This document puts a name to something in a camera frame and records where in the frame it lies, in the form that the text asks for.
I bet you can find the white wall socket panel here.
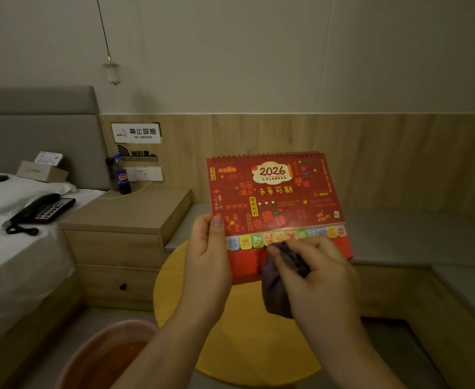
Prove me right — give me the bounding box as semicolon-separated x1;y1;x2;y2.
126;167;164;182

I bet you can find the black wireless sign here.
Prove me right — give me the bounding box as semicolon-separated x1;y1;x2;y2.
117;145;159;162

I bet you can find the pink plastic basin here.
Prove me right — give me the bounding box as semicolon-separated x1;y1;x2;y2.
55;319;159;389

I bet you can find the dark cola bottle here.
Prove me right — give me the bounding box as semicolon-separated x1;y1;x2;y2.
113;154;132;195

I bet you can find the round yellow wooden table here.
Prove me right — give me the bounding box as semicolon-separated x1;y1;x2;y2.
153;240;323;387

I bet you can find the grey padded headboard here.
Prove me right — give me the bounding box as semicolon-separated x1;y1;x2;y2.
0;86;112;191

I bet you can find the white no smoking sign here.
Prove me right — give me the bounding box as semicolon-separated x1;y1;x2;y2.
111;122;162;145

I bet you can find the person's left hand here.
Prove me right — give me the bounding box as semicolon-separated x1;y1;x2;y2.
183;214;233;320

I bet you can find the bed with white sheet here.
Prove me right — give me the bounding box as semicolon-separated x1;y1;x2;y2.
0;172;106;389

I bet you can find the person's right forearm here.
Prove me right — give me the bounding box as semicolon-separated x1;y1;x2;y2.
300;314;406;389

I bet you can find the grey cushioned bench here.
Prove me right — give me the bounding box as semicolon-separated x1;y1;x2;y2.
164;203;475;389

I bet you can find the person's right hand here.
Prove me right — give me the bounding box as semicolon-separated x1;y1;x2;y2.
266;237;361;325

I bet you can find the cardboard tissue box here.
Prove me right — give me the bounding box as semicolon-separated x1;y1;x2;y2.
16;160;69;183

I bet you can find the wooden bedside cabinet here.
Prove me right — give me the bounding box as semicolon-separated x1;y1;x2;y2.
58;188;193;312

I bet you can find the red spiral desk calendar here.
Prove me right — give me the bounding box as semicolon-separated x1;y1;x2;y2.
206;151;354;285

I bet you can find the hanging pendant lamp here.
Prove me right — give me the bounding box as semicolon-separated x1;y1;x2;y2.
96;0;121;86

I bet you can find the white card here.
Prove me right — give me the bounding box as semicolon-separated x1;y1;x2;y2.
34;151;64;166

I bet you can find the black corded telephone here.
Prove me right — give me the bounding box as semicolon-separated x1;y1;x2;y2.
2;193;77;236

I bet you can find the white charging cable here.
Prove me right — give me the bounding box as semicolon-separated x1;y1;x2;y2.
96;181;154;200

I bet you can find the dark purple cleaning cloth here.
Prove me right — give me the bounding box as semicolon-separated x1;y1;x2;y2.
260;242;312;320

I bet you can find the person's left forearm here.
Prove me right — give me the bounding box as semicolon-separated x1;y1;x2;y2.
112;306;218;389

